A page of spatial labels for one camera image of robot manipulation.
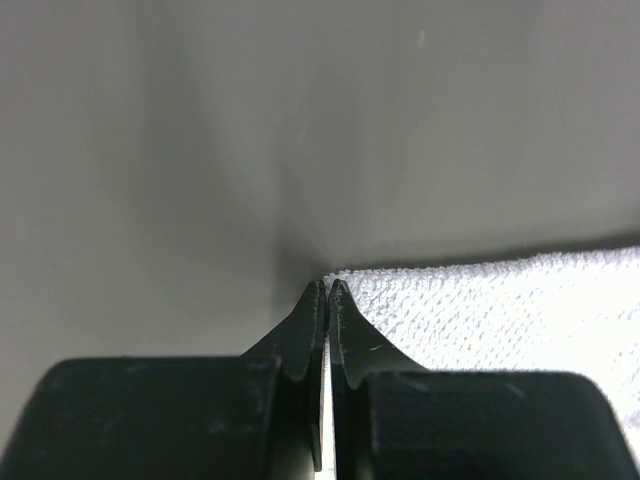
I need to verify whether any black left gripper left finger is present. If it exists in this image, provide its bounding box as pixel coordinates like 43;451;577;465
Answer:
1;281;326;479

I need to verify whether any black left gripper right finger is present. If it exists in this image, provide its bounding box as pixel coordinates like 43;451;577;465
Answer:
327;280;639;479

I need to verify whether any white grey cloth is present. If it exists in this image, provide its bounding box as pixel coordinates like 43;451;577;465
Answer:
340;247;639;454

